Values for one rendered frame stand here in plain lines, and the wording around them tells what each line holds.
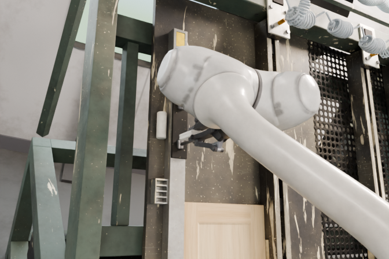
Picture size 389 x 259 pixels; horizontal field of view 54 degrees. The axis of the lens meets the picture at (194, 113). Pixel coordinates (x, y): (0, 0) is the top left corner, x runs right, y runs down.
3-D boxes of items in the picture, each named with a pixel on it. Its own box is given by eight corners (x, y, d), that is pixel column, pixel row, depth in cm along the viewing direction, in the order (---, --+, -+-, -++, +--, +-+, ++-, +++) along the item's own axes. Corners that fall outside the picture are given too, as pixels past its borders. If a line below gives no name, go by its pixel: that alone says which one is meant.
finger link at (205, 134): (228, 126, 89) (228, 132, 88) (203, 136, 98) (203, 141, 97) (215, 124, 87) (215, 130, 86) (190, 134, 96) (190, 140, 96)
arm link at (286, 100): (274, 95, 82) (224, 77, 76) (331, 71, 70) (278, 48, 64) (272, 143, 79) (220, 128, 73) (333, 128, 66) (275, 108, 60)
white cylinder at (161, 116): (155, 113, 115) (154, 138, 113) (159, 110, 113) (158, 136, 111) (164, 114, 117) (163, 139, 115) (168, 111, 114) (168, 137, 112)
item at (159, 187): (150, 203, 108) (154, 203, 105) (151, 178, 110) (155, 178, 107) (162, 204, 110) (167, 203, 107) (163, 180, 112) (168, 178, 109)
